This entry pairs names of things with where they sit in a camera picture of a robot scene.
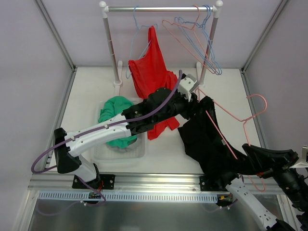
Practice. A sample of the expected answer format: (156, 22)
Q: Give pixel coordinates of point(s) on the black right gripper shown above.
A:
(289, 160)

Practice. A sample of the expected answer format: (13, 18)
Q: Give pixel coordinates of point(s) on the white plastic basket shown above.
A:
(104, 153)

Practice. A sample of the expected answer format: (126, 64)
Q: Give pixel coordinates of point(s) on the black tank top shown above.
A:
(218, 160)

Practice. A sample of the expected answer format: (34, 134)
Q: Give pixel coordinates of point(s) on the red tank top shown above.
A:
(153, 83)

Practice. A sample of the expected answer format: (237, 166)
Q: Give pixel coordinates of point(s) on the white slotted cable duct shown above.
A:
(130, 197)

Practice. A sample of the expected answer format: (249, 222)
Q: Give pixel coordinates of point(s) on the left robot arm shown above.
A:
(160, 106)

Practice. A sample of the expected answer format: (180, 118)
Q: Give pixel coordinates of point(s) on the light blue hanger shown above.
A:
(195, 33)
(210, 62)

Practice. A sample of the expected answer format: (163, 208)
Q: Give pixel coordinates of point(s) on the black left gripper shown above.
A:
(193, 106)

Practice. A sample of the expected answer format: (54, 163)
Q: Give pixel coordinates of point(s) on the aluminium mounting rail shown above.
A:
(149, 182)

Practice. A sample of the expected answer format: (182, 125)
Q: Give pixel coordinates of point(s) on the green tank top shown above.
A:
(111, 108)

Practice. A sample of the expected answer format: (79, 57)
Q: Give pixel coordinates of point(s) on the white clothes rack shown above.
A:
(117, 66)

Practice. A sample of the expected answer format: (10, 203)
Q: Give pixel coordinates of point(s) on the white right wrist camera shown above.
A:
(302, 162)

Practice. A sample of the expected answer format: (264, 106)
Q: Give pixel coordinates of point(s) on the pink hanger of green top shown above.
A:
(176, 34)

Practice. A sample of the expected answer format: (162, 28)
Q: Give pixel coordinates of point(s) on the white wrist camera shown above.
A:
(187, 85)
(302, 162)

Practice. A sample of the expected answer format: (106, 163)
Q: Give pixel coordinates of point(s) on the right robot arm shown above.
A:
(297, 194)

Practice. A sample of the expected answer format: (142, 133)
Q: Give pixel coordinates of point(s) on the blue hanger of red top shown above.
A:
(137, 49)

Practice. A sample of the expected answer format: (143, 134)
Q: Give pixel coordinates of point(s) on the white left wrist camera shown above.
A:
(187, 85)

